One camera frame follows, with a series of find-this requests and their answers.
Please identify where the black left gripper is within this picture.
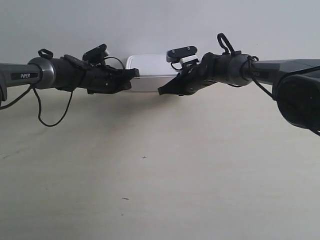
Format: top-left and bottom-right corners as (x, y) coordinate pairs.
(74, 64), (140, 95)

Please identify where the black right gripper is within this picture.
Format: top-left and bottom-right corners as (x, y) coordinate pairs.
(157, 64), (215, 97)

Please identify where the white lidded plastic container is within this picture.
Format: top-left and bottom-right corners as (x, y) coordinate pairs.
(125, 54), (177, 93)

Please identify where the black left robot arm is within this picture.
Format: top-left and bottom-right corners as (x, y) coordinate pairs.
(0, 44), (140, 110)

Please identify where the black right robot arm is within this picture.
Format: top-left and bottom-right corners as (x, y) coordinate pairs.
(158, 51), (320, 135)

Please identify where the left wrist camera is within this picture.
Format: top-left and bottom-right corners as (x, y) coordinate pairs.
(82, 43), (110, 66)

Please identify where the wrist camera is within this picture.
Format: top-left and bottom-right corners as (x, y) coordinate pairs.
(166, 45), (200, 73)
(82, 43), (110, 66)

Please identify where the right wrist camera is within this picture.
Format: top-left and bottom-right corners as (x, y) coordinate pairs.
(166, 45), (200, 73)

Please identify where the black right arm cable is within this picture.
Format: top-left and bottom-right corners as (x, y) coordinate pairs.
(169, 32), (320, 133)

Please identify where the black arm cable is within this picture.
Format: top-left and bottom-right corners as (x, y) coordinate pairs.
(169, 32), (320, 133)
(0, 56), (126, 127)

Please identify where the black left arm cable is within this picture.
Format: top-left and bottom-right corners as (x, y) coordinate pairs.
(0, 56), (126, 127)

